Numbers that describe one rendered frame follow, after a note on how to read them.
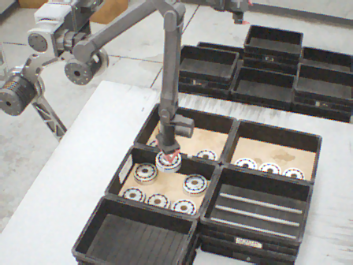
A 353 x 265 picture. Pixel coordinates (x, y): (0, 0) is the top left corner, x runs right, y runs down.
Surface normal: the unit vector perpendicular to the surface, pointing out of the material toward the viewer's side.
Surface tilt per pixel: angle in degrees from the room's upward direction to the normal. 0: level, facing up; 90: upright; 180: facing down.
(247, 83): 0
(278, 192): 90
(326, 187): 0
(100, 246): 0
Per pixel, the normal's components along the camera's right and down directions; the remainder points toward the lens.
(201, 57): -0.30, 0.66
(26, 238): -0.04, -0.73
